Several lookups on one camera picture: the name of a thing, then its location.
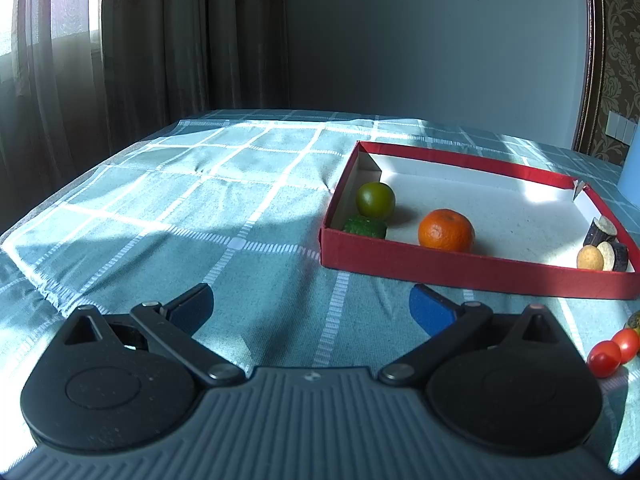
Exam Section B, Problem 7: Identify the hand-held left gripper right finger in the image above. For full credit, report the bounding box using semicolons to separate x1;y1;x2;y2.
378;284;572;389

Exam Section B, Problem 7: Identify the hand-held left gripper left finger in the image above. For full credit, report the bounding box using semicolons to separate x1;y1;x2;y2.
64;282;247;388

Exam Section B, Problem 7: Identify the red cardboard box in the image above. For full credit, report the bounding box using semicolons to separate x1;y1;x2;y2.
319;141;640;301

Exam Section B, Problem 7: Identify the orange mandarin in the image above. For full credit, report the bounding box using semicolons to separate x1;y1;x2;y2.
418;208;475;254

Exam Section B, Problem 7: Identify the green cucumber piece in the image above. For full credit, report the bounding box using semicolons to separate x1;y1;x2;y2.
343;215;388;240

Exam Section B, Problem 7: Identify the large green tomato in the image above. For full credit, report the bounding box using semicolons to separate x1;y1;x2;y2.
355;181;396;220

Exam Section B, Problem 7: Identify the small yellow potato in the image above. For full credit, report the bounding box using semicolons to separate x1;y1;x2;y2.
576;246;605;271

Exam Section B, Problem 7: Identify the eggplant piece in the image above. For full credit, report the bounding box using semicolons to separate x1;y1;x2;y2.
583;215;618;248

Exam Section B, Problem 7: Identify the dark sugarcane piece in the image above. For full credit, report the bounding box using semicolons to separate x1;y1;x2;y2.
597;241;630;272

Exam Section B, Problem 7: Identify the teal checked tablecloth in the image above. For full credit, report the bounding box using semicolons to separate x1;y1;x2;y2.
0;108;640;480

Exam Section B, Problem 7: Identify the red cherry tomato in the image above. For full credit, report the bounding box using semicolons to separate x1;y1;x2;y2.
612;329;640;362
587;340;621;379

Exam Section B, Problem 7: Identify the light blue kettle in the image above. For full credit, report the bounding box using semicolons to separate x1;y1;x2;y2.
619;140;640;196

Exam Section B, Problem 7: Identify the brown curtain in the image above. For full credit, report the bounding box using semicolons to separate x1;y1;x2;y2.
100;0;291;161

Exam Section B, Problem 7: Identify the sheer curtain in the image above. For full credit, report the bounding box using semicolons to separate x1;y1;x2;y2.
0;0;108;236

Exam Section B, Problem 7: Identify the white wall switch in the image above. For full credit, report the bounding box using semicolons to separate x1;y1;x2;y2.
605;111;637;142

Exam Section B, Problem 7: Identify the dark wooden frame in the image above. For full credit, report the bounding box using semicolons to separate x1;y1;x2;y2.
571;0;606;153

